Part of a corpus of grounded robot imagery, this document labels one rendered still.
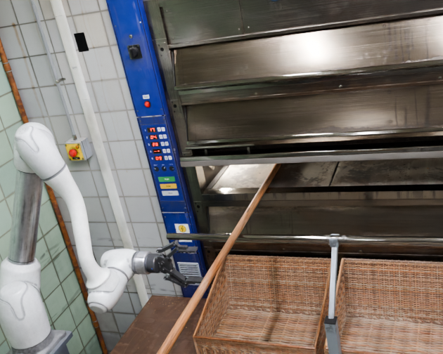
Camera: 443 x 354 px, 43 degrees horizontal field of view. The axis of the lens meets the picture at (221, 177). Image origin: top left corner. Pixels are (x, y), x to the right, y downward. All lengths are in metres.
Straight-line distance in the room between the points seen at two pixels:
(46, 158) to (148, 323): 1.24
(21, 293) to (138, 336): 0.89
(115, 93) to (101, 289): 0.99
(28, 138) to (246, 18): 0.98
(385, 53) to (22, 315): 1.65
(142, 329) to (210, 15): 1.56
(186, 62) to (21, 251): 1.04
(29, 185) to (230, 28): 1.02
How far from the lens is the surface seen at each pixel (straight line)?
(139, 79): 2.56
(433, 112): 2.31
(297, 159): 2.29
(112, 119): 2.74
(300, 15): 2.29
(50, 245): 3.18
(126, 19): 2.51
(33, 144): 2.00
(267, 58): 2.34
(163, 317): 2.95
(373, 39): 2.26
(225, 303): 2.83
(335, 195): 2.50
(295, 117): 2.39
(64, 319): 3.33
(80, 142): 2.81
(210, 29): 2.41
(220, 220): 2.74
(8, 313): 2.18
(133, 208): 2.91
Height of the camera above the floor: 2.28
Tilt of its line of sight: 23 degrees down
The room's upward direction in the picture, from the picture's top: 12 degrees counter-clockwise
